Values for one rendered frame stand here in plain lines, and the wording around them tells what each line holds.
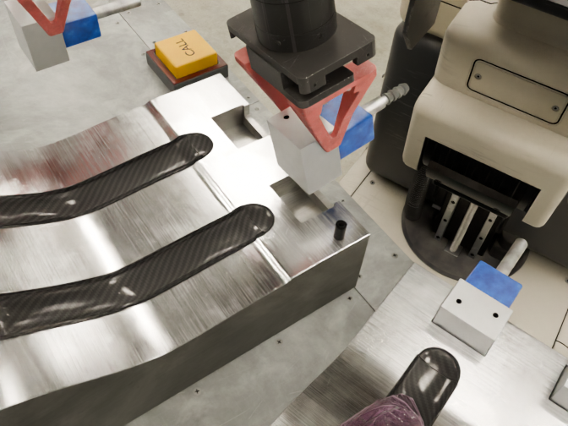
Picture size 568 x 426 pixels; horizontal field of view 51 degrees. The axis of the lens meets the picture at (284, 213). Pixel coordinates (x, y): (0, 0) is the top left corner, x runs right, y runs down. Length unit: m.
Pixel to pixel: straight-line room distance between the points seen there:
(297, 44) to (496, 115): 0.45
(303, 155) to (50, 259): 0.22
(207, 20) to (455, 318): 1.96
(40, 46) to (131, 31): 0.26
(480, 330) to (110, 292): 0.30
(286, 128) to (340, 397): 0.21
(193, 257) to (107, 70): 0.39
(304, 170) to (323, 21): 0.13
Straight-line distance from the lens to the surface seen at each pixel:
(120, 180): 0.59
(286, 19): 0.41
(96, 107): 0.79
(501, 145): 0.80
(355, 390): 0.48
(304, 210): 0.57
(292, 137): 0.48
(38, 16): 0.63
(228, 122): 0.64
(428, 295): 0.55
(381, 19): 2.42
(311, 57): 0.41
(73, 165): 0.61
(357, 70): 0.44
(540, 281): 1.35
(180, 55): 0.79
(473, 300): 0.53
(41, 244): 0.53
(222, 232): 0.53
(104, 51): 0.87
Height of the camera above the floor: 1.31
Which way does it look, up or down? 52 degrees down
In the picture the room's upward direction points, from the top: 5 degrees clockwise
